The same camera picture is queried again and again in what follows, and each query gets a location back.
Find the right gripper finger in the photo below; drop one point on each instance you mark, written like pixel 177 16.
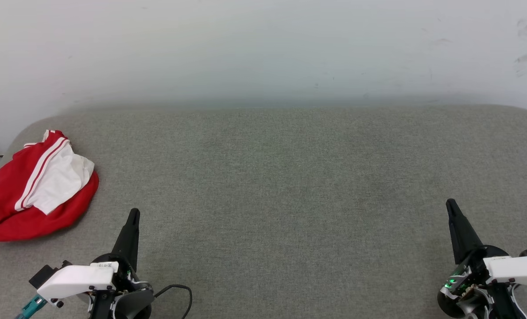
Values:
pixel 463 239

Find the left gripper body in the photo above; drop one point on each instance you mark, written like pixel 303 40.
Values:
pixel 77 279

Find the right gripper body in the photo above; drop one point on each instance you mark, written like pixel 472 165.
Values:
pixel 511 270

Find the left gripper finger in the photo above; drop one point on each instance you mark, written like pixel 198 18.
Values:
pixel 128 239

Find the red and white shirt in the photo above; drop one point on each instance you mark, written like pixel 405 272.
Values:
pixel 6 199

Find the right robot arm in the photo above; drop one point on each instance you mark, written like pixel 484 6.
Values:
pixel 467 308

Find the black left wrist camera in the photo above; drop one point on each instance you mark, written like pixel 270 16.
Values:
pixel 44 274

